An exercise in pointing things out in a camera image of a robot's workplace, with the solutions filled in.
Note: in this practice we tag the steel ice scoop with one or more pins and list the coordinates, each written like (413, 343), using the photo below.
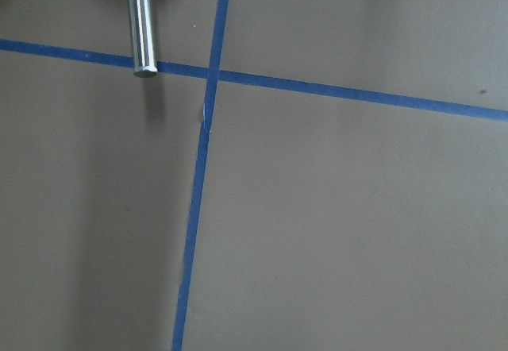
(142, 38)

